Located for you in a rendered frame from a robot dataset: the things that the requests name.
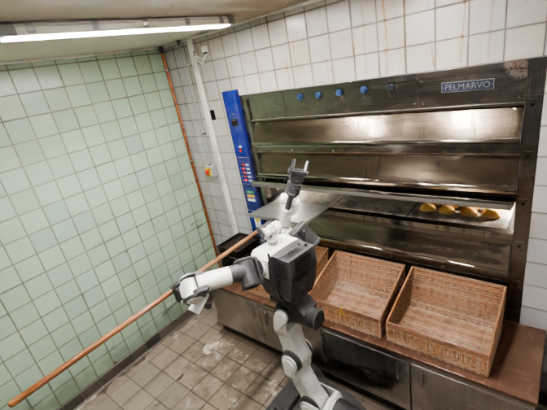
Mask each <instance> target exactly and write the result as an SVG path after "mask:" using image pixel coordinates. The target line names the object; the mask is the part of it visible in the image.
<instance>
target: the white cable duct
mask: <svg viewBox="0 0 547 410"><path fill-rule="evenodd" d="M186 42H187V45H188V50H189V53H190V59H191V62H192V66H193V69H194V73H195V79H196V82H197V86H198V89H199V95H200V99H201V103H202V106H203V112H204V115H205V119H206V122H207V126H208V131H209V135H210V138H211V142H212V148H213V152H214V155H215V159H216V162H217V168H218V172H219V175H220V179H221V184H222V188H223V191H224V195H225V201H226V205H227V208H228V212H229V215H230V221H231V224H232V228H233V231H234V235H235V234H237V233H238V230H237V226H236V223H235V219H234V213H233V210H232V206H231V202H230V196H229V193H228V190H227V185H226V182H225V176H224V173H223V169H222V165H221V159H220V156H219V152H218V149H217V142H216V139H215V135H214V132H213V128H212V121H211V118H210V115H209V111H208V105H207V102H206V98H205V94H204V91H203V85H202V81H201V77H200V74H199V68H198V64H197V61H196V57H195V56H194V53H193V51H194V47H193V44H192V40H191V37H188V38H186Z"/></svg>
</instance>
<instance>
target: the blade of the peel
mask: <svg viewBox="0 0 547 410"><path fill-rule="evenodd" d="M285 206H286V205H283V204H281V203H279V200H278V199H275V200H274V201H273V202H271V203H268V204H266V205H264V206H263V207H260V208H258V209H257V210H255V211H253V212H251V213H249V214H248V216H249V217H251V218H257V219H261V220H269V219H271V218H275V220H277V221H279V219H280V217H281V214H282V209H283V208H284V207H285ZM327 208H328V206H322V205H315V204H309V203H300V204H299V206H298V210H297V213H296V214H295V215H292V216H291V223H290V224H291V225H297V224H298V223H300V222H301V221H304V222H305V223H306V224H308V223H309V222H311V221H312V220H313V219H315V218H316V217H317V216H319V215H320V214H321V213H322V212H324V211H325V210H326V209H327Z"/></svg>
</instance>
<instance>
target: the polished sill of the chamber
mask: <svg viewBox="0 0 547 410"><path fill-rule="evenodd" d="M321 214H323V215H330V216H341V217H347V218H353V219H359V220H370V221H376V222H382V223H388V224H394V225H405V226H411V227H417V228H424V229H434V230H440V231H446V232H452V233H464V234H469V235H475V236H481V237H488V238H499V239H505V240H511V241H513V232H514V231H513V230H512V229H499V228H493V227H486V226H479V225H467V224H460V223H453V222H447V221H439V220H427V219H420V218H413V217H407V216H394V215H387V214H380V213H373V212H361V211H354V210H348V209H341V208H333V207H328V208H327V209H326V210H325V211H324V212H322V213H321Z"/></svg>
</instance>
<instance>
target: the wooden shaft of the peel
mask: <svg viewBox="0 0 547 410"><path fill-rule="evenodd" d="M257 234H258V232H257V231H256V230H255V231H254V232H252V233H250V234H249V235H248V236H246V237H245V238H244V239H242V240H241V241H240V242H238V243H236V244H235V245H233V246H232V247H231V248H230V249H228V250H227V251H225V252H223V253H222V254H221V255H219V256H218V257H216V258H215V259H214V260H212V261H211V262H209V263H208V264H206V265H204V266H203V267H202V268H201V269H199V270H198V271H203V272H205V271H206V270H207V269H209V268H211V267H212V266H213V265H214V264H216V263H217V262H218V261H220V260H222V259H223V258H225V257H226V256H227V255H228V254H230V253H231V252H232V251H234V250H236V249H237V248H238V247H240V246H242V245H243V244H244V243H245V242H247V241H248V240H250V239H251V238H253V237H254V236H256V235H257ZM198 271H196V272H198ZM172 294H173V290H169V291H167V292H166V293H164V294H163V295H161V296H160V297H159V298H158V299H156V300H155V301H153V302H152V303H150V304H148V305H147V306H145V307H144V308H143V309H142V310H140V311H139V312H137V313H135V314H134V315H133V316H131V317H130V318H129V319H127V320H126V321H124V322H123V323H121V324H120V325H118V326H117V327H116V328H115V329H113V330H111V331H110V332H108V333H107V334H105V335H104V336H102V337H101V338H100V339H98V340H97V341H96V342H94V343H92V344H91V345H89V346H88V347H87V348H86V349H84V350H83V351H81V352H79V353H78V354H77V355H75V356H73V357H72V358H71V359H70V360H68V361H67V362H65V363H64V364H62V365H60V366H59V367H58V368H57V369H55V370H54V371H52V372H51V373H49V374H48V375H46V376H45V377H44V378H42V379H41V380H40V381H38V382H36V383H35V384H33V385H32V386H30V387H29V388H28V389H27V390H25V391H23V392H22V393H21V394H19V395H17V396H16V397H15V398H14V399H12V400H11V401H9V402H8V406H9V407H10V408H13V407H14V406H15V405H17V404H18V403H20V402H21V401H23V400H24V399H26V398H27V397H29V396H30V395H31V394H32V393H34V392H35V391H37V390H38V389H40V388H41V387H43V386H44V385H45V384H46V383H48V382H49V381H51V380H52V379H54V378H55V377H57V376H58V375H60V374H61V373H62V372H63V371H65V370H66V369H68V368H69V367H71V366H72V365H74V364H75V363H76V362H77V361H79V360H80V359H82V358H83V357H85V356H86V355H88V354H89V353H91V352H92V351H93V350H94V349H96V348H97V347H99V346H100V345H102V344H103V343H105V342H106V341H107V340H108V339H110V338H112V337H113V336H114V335H116V334H118V333H119V332H120V331H121V330H123V329H124V328H125V327H127V326H128V325H130V324H131V323H133V322H134V321H136V320H137V319H138V318H139V317H141V316H143V315H144V314H145V313H147V312H149V311H150V310H151V309H152V308H154V307H155V306H156V305H158V304H159V303H161V302H162V301H164V300H165V299H167V298H168V297H169V296H170V295H172Z"/></svg>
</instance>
